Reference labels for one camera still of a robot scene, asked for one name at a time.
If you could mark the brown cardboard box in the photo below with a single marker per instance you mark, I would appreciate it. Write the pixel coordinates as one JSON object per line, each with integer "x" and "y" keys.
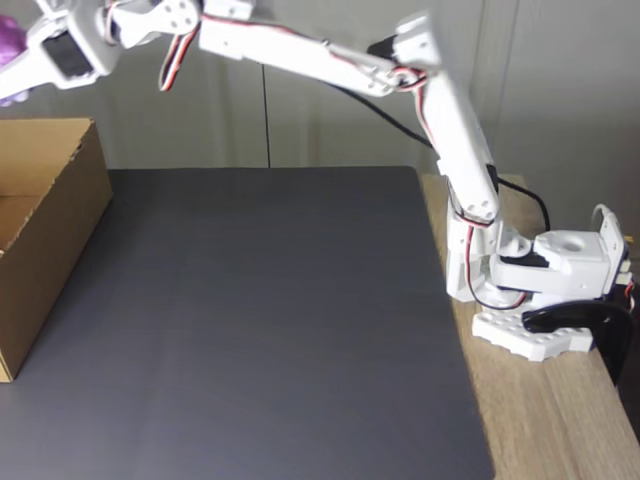
{"x": 55, "y": 240}

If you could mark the dark grey table mat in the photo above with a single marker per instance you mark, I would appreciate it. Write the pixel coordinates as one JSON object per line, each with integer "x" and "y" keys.
{"x": 250, "y": 325}

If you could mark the white panelled cabinet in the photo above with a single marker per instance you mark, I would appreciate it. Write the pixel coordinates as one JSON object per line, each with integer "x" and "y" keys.
{"x": 350, "y": 130}

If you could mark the black table clamp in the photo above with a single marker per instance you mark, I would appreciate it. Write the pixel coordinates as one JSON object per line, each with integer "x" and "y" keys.
{"x": 600, "y": 325}

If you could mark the pink purple bumpy ball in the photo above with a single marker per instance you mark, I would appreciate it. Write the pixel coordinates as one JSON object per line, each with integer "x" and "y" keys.
{"x": 7, "y": 40}

